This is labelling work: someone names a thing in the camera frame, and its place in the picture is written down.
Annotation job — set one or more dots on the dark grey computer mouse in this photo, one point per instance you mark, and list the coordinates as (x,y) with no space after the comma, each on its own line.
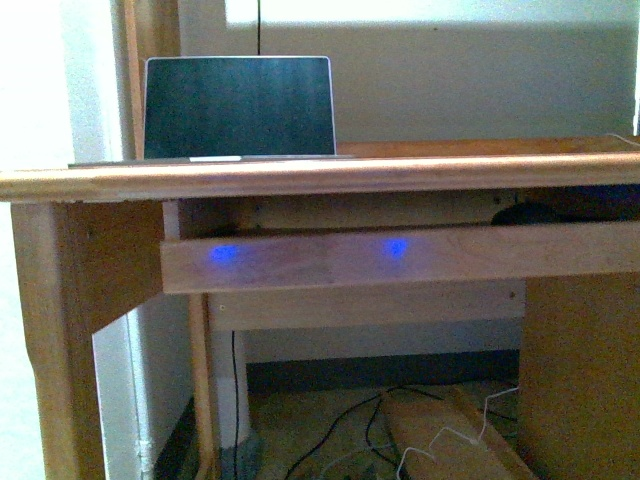
(526,213)

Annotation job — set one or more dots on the wooden pull-out keyboard tray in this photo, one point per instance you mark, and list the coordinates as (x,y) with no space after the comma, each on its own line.
(398,256)

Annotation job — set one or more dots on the grey open laptop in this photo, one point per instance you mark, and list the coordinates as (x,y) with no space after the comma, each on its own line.
(232,109)

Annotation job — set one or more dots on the wooden desk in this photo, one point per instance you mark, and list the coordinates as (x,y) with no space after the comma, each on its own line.
(88,250)

